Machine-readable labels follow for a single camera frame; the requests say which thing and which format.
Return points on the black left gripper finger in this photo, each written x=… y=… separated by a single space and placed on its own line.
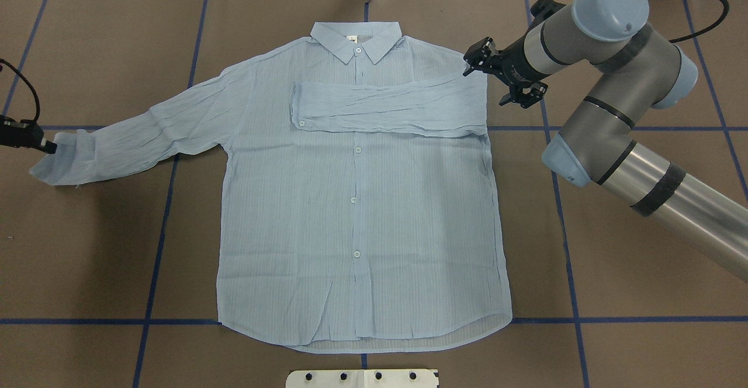
x=47 y=147

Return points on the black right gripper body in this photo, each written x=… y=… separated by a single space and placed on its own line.
x=515 y=65

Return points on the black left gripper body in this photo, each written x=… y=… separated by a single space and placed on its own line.
x=21 y=131

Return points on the light blue button-up shirt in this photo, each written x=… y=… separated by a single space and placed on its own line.
x=359 y=207

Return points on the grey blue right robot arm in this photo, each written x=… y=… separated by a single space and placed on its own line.
x=640 y=70

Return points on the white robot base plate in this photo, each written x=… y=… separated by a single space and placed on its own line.
x=364 y=378

